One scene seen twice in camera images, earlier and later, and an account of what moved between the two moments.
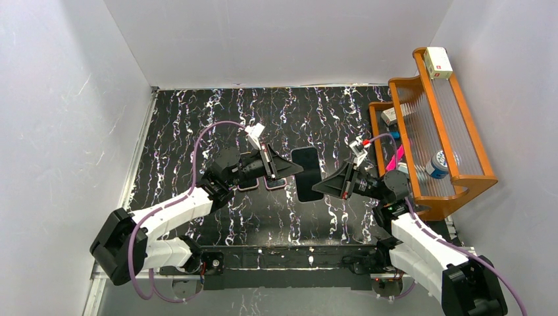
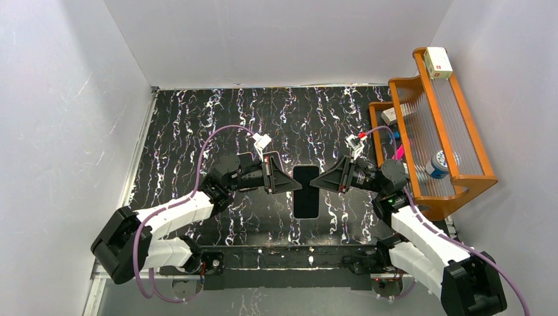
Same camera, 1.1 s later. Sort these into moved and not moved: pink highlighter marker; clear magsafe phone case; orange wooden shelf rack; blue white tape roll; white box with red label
Moved: clear magsafe phone case
Not moved: orange wooden shelf rack; blue white tape roll; pink highlighter marker; white box with red label
